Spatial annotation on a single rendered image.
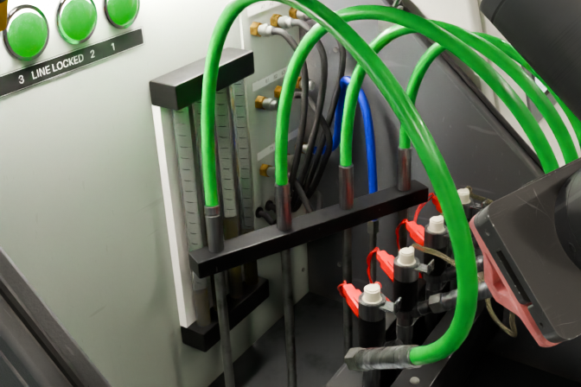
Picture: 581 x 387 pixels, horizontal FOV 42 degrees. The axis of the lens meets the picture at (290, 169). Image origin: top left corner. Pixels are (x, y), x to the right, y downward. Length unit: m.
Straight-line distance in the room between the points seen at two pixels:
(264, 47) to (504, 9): 0.75
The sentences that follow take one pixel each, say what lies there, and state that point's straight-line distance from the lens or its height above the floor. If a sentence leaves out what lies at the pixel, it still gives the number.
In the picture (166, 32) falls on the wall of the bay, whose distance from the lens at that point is 0.86.
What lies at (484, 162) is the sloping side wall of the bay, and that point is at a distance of 1.01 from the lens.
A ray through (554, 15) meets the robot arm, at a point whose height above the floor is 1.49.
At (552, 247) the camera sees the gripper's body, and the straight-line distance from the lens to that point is 0.34.
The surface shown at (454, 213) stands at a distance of 0.51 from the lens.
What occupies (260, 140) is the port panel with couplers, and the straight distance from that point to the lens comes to 1.03.
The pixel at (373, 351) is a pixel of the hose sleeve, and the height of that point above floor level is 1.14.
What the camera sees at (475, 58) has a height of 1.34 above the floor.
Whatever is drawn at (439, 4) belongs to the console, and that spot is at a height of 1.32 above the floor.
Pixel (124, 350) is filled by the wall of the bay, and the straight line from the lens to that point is 0.93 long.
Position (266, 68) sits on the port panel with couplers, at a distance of 1.02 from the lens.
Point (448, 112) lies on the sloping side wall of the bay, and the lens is 1.01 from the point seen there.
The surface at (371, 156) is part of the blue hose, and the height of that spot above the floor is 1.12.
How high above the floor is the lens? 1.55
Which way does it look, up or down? 25 degrees down
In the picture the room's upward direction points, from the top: 3 degrees counter-clockwise
